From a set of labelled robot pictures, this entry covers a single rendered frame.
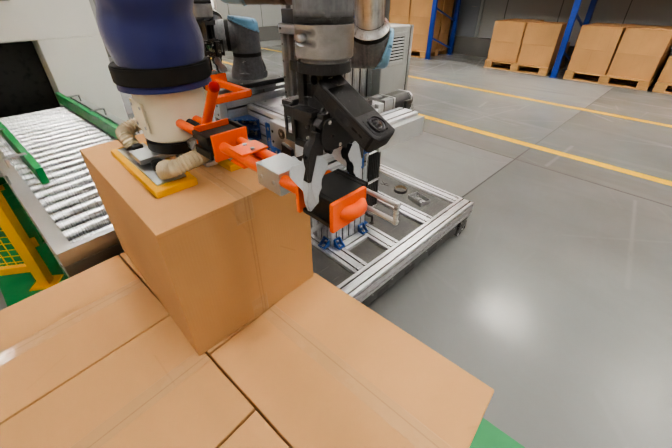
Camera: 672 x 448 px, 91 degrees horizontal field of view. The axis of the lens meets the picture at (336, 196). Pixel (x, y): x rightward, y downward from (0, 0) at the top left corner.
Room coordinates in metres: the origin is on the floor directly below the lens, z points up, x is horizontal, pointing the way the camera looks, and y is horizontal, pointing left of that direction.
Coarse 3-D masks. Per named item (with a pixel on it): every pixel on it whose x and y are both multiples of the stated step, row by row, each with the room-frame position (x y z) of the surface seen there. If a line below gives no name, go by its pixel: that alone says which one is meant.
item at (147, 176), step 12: (144, 144) 0.91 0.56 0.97; (120, 156) 0.84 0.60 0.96; (132, 168) 0.77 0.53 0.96; (144, 168) 0.76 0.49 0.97; (144, 180) 0.70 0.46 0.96; (156, 180) 0.70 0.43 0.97; (168, 180) 0.70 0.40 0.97; (180, 180) 0.70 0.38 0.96; (192, 180) 0.71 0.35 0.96; (156, 192) 0.65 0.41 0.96; (168, 192) 0.67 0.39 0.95
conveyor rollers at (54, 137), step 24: (0, 120) 2.39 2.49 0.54; (24, 120) 2.36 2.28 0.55; (48, 120) 2.39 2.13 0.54; (72, 120) 2.36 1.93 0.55; (0, 144) 1.92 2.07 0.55; (24, 144) 1.93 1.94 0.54; (48, 144) 1.94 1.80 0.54; (72, 144) 1.91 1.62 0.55; (96, 144) 1.92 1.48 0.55; (24, 168) 1.58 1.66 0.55; (48, 168) 1.59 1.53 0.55; (72, 168) 1.59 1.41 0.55; (48, 192) 1.35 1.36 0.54; (72, 192) 1.35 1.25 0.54; (96, 192) 1.35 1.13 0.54; (72, 216) 1.14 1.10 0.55; (96, 216) 1.18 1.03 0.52; (72, 240) 0.98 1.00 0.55
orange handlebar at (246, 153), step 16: (224, 96) 1.01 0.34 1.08; (240, 96) 1.05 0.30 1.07; (192, 128) 0.74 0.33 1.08; (224, 144) 0.64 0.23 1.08; (240, 144) 0.63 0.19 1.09; (256, 144) 0.63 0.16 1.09; (240, 160) 0.58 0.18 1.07; (256, 160) 0.56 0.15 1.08; (288, 176) 0.50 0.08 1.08; (352, 208) 0.40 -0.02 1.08
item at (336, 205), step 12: (324, 180) 0.46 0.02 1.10; (336, 180) 0.46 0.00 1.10; (348, 180) 0.46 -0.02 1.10; (300, 192) 0.44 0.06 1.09; (324, 192) 0.42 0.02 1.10; (336, 192) 0.42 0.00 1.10; (348, 192) 0.42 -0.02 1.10; (360, 192) 0.43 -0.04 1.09; (300, 204) 0.44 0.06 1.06; (324, 204) 0.42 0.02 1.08; (336, 204) 0.39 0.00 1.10; (348, 204) 0.41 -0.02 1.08; (312, 216) 0.43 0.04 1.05; (324, 216) 0.42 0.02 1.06; (336, 216) 0.39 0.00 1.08; (336, 228) 0.39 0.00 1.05
